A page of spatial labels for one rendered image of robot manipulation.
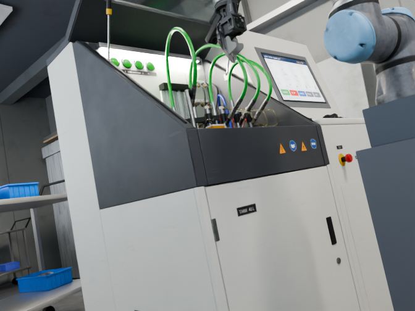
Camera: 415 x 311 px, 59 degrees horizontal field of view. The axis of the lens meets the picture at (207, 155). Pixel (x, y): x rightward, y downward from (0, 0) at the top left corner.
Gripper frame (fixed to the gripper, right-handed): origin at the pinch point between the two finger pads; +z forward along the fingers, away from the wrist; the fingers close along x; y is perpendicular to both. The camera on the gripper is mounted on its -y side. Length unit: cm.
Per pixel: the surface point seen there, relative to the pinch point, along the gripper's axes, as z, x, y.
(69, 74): -13, -36, -55
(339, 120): 26, 50, 10
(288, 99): 8, 56, -16
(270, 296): 78, -16, 9
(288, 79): -4, 64, -19
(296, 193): 51, 8, 9
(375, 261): 86, 52, 9
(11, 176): -54, 90, -616
